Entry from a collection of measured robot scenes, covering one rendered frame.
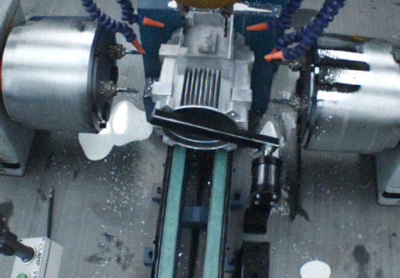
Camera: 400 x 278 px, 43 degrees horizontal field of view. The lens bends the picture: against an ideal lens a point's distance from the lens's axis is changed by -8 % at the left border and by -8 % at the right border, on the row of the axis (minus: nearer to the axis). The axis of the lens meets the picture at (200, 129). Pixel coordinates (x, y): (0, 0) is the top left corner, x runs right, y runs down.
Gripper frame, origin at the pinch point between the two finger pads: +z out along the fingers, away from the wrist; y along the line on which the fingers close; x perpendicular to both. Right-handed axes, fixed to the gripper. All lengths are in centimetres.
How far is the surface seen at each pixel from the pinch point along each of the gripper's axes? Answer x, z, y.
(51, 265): -3.5, 6.5, -1.2
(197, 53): -25, 11, 43
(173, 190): -14.1, 27.4, 22.6
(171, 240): -14.6, 27.6, 11.4
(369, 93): -57, 23, 35
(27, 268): -0.3, 4.1, -2.5
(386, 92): -60, 25, 35
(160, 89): -17.7, 11.7, 36.5
